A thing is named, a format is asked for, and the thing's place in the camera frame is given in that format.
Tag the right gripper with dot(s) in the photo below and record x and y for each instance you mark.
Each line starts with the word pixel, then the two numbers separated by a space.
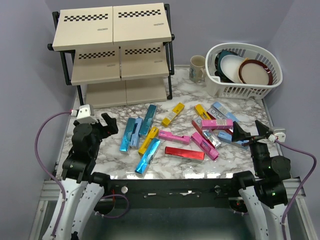
pixel 238 133

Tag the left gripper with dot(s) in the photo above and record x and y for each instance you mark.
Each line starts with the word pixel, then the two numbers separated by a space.
pixel 111 128

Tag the metallic blue toothpaste box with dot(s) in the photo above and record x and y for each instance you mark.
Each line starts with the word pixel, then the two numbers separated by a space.
pixel 127 135
pixel 148 120
pixel 147 157

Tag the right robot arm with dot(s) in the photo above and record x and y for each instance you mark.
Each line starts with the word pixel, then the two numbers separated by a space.
pixel 263 190

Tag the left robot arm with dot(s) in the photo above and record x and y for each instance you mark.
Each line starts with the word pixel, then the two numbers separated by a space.
pixel 81 187

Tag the beige three-tier shelf rack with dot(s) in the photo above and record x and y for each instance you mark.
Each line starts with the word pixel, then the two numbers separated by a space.
pixel 116 55

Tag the blue box near right gripper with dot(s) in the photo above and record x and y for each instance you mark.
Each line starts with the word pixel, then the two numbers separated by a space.
pixel 227 138

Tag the light blue box far right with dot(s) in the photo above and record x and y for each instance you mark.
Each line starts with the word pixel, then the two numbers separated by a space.
pixel 218 106

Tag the pink toothpaste box upper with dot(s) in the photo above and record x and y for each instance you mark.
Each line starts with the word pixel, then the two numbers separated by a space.
pixel 216 124

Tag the light blue toothpaste box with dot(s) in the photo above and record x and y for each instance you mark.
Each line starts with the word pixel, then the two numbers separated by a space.
pixel 135 137

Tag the silver foil toothpaste box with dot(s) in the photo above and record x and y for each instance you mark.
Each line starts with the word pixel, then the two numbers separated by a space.
pixel 211 138

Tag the silver blue toothpaste box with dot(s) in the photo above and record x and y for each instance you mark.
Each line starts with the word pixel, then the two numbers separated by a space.
pixel 215 114

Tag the yellow toothpaste box lower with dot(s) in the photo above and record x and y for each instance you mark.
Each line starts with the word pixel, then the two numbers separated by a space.
pixel 153 133

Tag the yellow toothpaste box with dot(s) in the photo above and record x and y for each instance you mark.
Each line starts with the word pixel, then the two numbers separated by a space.
pixel 173 114
pixel 199 109
pixel 153 133

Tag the pink toothpaste box diagonal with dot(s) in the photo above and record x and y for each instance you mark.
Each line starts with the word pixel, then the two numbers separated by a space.
pixel 209 150

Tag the yellow toothpaste box right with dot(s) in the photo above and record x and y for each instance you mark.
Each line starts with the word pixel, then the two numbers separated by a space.
pixel 199 109

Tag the yellow toothpaste box middle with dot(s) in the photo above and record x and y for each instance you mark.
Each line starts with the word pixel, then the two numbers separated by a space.
pixel 173 114

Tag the pink toothpaste box long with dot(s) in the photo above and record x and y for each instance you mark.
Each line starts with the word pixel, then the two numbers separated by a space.
pixel 168 136

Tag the red rimmed plate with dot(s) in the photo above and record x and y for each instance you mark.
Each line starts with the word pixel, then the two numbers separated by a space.
pixel 254 72

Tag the white plastic dish basket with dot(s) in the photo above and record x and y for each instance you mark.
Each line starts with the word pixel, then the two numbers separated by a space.
pixel 214 85

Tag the red metallic toothpaste box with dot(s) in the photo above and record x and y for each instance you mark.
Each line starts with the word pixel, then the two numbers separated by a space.
pixel 184 153

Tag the dark teal bowl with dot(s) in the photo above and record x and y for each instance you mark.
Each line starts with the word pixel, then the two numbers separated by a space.
pixel 219 56

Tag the white plate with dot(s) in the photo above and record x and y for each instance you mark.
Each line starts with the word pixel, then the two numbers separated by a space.
pixel 230 65

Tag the cream ceramic mug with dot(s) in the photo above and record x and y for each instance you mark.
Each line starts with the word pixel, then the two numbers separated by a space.
pixel 197 70

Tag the black base bar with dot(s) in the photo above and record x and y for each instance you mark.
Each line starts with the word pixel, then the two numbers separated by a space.
pixel 172 193

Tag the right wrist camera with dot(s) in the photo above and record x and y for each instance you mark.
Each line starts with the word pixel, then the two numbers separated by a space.
pixel 278 134

